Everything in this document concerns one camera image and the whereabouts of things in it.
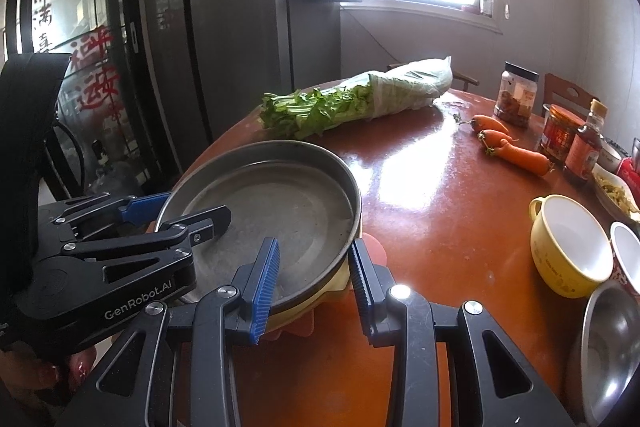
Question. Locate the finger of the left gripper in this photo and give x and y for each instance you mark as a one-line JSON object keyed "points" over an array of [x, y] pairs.
{"points": [[103, 211], [186, 231]]}

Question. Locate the red chili sauce jar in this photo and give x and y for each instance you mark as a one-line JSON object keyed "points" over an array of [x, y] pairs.
{"points": [[560, 126]]}

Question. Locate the red box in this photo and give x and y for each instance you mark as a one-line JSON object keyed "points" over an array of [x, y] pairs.
{"points": [[631, 177]]}

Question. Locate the far carrot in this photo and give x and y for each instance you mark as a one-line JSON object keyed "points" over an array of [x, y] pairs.
{"points": [[481, 123]]}

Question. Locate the glass door red characters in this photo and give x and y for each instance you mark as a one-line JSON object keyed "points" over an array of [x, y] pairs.
{"points": [[97, 140]]}

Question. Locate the round metal pan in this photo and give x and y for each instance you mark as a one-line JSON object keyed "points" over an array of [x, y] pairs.
{"points": [[299, 193]]}

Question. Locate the person left hand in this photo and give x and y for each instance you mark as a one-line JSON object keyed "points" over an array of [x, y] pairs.
{"points": [[23, 374]]}

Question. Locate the stainless steel bowl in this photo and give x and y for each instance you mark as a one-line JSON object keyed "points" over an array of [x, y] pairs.
{"points": [[605, 355]]}

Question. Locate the bagged celery bunch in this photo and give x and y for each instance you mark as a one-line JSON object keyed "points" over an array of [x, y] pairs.
{"points": [[365, 96]]}

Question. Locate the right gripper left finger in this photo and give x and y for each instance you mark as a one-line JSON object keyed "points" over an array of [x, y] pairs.
{"points": [[134, 384]]}

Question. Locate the middle carrot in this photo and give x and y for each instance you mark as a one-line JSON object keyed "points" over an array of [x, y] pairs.
{"points": [[494, 138]]}

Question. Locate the white bowl behind bottle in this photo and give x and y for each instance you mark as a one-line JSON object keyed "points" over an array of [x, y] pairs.
{"points": [[611, 155]]}

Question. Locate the brown sauce bottle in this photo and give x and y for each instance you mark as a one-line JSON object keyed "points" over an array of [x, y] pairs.
{"points": [[587, 145]]}

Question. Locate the red patterned white bowl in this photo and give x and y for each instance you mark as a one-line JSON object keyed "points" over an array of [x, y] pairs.
{"points": [[626, 254]]}

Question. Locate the clear jar black lid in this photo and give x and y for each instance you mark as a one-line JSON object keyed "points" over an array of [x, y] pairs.
{"points": [[516, 95]]}

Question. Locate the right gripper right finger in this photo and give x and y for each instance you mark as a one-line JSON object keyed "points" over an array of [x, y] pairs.
{"points": [[491, 383]]}

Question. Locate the white dish with food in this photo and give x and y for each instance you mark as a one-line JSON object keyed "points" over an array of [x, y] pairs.
{"points": [[615, 196]]}

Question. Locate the grey refrigerator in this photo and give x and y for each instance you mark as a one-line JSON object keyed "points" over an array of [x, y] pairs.
{"points": [[212, 61]]}

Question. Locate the yellow mug bowl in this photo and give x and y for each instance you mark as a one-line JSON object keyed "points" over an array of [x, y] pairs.
{"points": [[570, 249]]}

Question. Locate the near long carrot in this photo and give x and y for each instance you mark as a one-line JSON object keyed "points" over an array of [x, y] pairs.
{"points": [[528, 160]]}

